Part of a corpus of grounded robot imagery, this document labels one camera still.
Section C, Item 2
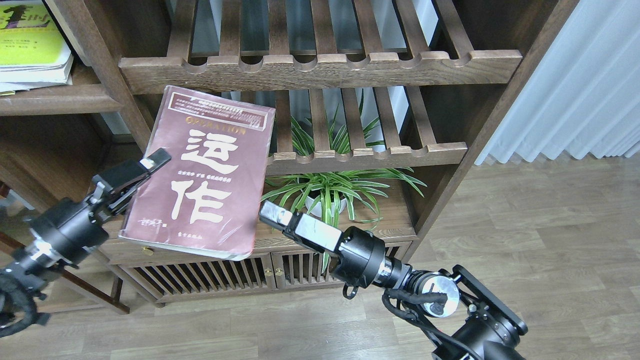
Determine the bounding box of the brass drawer knob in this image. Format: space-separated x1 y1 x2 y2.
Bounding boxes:
141 246 154 256

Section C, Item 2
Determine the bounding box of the colourful 300 paperback book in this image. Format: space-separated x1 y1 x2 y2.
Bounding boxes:
0 76 73 96

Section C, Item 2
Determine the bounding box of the white plant pot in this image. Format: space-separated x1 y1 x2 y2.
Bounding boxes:
304 192 347 218

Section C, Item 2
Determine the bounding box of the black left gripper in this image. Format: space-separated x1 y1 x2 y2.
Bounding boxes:
10 148 172 271

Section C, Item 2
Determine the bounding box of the white pleated curtain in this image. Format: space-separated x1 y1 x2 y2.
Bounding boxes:
475 0 640 166

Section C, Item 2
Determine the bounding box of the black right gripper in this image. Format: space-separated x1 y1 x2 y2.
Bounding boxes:
259 200 413 291

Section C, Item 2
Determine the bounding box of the dark wooden bookshelf unit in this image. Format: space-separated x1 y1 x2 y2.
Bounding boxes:
0 0 581 307

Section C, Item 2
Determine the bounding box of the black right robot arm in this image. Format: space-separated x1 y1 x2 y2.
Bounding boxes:
259 201 528 360

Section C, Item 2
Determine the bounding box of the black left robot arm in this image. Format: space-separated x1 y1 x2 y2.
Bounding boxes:
0 148 171 337

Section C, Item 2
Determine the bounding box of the dark red book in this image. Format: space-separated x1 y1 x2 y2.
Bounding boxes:
119 85 275 261

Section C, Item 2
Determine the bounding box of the green spider plant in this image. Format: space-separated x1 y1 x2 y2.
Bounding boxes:
261 107 427 229

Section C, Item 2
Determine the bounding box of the yellow green book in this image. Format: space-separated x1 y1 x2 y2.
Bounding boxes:
0 0 73 82

